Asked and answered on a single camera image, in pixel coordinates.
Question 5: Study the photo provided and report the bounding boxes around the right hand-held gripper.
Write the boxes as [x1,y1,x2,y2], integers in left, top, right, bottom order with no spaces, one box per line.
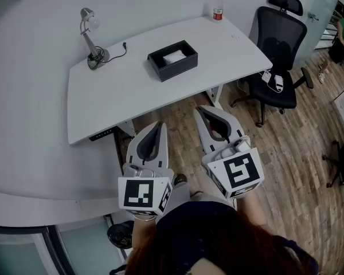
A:
[193,105,265,199]

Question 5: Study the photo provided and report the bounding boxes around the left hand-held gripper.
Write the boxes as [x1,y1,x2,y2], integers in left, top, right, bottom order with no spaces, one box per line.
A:
[118,121,174,220]

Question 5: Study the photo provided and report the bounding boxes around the white cloth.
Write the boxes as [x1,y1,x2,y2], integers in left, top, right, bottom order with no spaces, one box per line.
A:
[162,49,187,66]

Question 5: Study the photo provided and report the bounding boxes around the person's right forearm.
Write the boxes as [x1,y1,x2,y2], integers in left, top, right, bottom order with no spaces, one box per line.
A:
[234,192,272,234]

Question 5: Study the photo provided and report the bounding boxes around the person's left forearm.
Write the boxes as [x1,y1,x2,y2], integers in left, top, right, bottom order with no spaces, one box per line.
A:
[131,215,159,257]

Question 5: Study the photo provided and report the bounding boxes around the black desk control panel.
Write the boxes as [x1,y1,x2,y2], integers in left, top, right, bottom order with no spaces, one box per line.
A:
[89,129,115,142]

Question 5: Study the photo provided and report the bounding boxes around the person's light grey trousers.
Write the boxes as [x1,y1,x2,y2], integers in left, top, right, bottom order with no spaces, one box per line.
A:
[160,180,237,211]

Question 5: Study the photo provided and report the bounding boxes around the black rectangular box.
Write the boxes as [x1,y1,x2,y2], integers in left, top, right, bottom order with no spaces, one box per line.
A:
[147,40,199,83]

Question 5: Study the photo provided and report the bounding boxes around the person's dark top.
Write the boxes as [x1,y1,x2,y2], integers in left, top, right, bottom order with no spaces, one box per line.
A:
[108,201,319,275]

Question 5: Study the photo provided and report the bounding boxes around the white rectangular device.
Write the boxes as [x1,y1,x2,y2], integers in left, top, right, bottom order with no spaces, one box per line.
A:
[274,74,284,93]

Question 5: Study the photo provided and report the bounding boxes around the black mesh office chair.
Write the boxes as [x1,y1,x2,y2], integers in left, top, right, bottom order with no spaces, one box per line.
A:
[230,0,315,127]

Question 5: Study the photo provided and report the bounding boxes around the red label plastic bottle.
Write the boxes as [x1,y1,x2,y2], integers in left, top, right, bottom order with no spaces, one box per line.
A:
[212,0,224,23]

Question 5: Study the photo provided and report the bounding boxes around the silver desk lamp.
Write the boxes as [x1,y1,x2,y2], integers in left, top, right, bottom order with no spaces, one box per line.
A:
[80,7,110,70]

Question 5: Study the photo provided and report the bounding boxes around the black lamp power cable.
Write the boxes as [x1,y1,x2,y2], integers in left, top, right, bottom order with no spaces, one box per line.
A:
[87,42,128,70]

